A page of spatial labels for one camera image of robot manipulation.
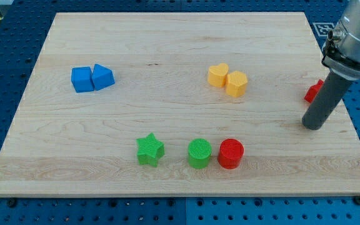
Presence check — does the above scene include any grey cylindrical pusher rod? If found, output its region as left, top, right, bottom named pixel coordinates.
left=302, top=71, right=353, bottom=130

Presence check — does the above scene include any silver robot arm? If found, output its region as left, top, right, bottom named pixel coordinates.
left=302, top=0, right=360, bottom=130

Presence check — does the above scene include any red star block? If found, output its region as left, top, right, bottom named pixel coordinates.
left=304, top=79, right=324, bottom=103

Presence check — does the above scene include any fiducial marker tag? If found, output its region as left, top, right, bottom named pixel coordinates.
left=312, top=22, right=335, bottom=37

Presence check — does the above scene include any yellow hexagon block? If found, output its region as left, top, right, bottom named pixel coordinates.
left=225, top=71, right=248, bottom=98

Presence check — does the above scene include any yellow heart block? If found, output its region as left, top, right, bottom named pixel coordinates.
left=207, top=63, right=229, bottom=88

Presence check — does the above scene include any red cylinder block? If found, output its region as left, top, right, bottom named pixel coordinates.
left=217, top=139, right=244, bottom=169

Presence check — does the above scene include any green cylinder block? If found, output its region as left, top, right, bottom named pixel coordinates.
left=188, top=138, right=212, bottom=169

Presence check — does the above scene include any wooden board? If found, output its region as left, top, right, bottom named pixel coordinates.
left=0, top=12, right=360, bottom=198

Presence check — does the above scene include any green star block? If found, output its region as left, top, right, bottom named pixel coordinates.
left=136, top=133, right=165, bottom=168

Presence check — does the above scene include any blue triangular block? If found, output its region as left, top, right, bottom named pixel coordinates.
left=91, top=64, right=115, bottom=91

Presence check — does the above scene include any blue cube block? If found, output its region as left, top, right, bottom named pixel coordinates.
left=71, top=66, right=94, bottom=93

